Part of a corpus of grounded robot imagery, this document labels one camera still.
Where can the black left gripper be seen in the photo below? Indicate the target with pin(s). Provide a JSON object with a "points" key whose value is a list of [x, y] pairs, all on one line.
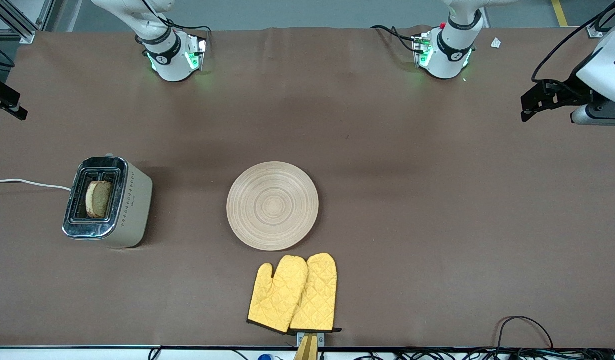
{"points": [[569, 92]]}

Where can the brown toast slice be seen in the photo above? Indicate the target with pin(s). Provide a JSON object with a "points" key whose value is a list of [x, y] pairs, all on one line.
{"points": [[99, 200]]}

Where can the round wooden plate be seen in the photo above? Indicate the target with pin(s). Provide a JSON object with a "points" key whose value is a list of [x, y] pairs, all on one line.
{"points": [[272, 206]]}

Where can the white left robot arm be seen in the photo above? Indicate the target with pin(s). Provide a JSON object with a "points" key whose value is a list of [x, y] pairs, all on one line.
{"points": [[450, 50]]}

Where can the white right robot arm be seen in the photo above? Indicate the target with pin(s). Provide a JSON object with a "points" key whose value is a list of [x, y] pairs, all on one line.
{"points": [[167, 55]]}

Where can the small white paper scrap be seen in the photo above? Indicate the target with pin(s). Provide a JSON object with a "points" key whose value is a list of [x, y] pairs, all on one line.
{"points": [[496, 43]]}

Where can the cream and chrome toaster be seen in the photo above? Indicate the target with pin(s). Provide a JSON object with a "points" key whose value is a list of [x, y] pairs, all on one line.
{"points": [[132, 210]]}

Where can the brown table cover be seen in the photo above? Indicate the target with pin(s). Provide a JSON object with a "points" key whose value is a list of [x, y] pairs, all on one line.
{"points": [[387, 150]]}

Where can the yellow quilted oven mitt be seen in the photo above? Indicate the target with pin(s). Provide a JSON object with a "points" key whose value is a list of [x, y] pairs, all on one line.
{"points": [[277, 300], [320, 295]]}

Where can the yellow wooden stick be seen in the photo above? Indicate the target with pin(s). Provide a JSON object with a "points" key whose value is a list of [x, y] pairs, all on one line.
{"points": [[306, 352]]}

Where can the blue round object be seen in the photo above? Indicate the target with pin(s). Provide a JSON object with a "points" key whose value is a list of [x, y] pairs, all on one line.
{"points": [[265, 357]]}

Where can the aluminium frame profile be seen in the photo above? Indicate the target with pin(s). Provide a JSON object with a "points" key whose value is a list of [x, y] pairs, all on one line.
{"points": [[595, 31], [22, 30]]}

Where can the grey metal bracket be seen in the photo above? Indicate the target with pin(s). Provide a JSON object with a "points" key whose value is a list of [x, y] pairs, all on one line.
{"points": [[321, 339]]}

